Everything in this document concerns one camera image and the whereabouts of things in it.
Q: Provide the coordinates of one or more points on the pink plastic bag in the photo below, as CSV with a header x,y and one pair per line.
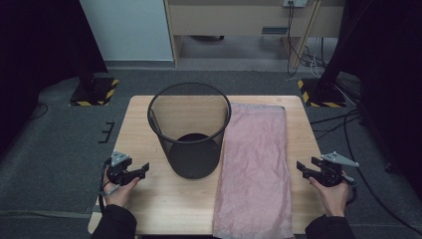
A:
x,y
255,166

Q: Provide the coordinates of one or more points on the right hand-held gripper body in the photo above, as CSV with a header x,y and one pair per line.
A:
x,y
333,169

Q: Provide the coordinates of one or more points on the metal stand with striped base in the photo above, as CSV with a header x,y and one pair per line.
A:
x,y
323,93
94,91

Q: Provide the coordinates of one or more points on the black mesh wastebasket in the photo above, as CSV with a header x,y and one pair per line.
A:
x,y
194,159

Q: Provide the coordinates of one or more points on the white partition panel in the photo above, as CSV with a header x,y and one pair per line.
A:
x,y
129,30

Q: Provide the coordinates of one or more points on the beige wooden desk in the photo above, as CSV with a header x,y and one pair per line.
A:
x,y
232,18

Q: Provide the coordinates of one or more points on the person's left hand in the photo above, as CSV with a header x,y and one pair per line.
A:
x,y
121,194

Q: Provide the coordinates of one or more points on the black curtain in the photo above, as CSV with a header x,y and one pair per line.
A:
x,y
36,49
391,66

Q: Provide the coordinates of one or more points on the grey power strip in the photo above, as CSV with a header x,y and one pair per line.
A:
x,y
294,2

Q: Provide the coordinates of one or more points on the person's right hand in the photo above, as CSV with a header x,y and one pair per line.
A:
x,y
331,197

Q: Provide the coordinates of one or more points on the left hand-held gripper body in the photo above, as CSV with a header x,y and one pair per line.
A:
x,y
117,166

